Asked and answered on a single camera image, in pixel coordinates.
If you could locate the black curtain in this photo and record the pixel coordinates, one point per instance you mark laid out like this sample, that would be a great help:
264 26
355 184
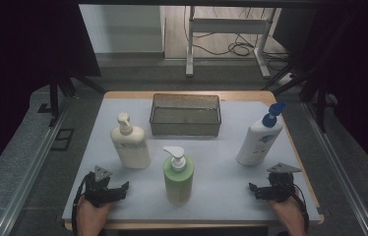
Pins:
362 82
14 65

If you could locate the person's right hand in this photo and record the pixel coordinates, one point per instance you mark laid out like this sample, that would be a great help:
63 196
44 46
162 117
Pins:
287 213

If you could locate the white metal desk frame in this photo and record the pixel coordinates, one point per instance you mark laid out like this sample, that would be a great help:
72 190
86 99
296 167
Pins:
228 25

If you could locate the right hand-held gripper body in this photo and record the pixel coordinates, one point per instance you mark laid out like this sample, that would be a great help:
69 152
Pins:
280 190

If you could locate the green pump bottle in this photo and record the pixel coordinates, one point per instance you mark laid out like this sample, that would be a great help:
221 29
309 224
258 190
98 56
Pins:
178 180

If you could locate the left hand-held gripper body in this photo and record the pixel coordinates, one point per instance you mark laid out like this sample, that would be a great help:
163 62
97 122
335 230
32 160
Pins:
98 193

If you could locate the cream pump bottle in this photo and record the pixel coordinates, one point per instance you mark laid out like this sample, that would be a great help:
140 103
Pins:
131 147

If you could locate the aluminium rail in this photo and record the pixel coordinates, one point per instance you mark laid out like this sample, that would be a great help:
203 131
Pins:
339 170
31 170

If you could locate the black metal stand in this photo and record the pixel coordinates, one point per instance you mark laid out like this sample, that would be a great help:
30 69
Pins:
320 105
54 98

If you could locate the white power strip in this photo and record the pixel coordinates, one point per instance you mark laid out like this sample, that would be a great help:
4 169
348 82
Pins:
287 79

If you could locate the light blue table mat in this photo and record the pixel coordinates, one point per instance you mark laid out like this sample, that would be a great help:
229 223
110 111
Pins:
224 183

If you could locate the white bottle with blue pump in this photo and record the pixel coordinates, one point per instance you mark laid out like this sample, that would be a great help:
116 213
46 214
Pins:
259 141

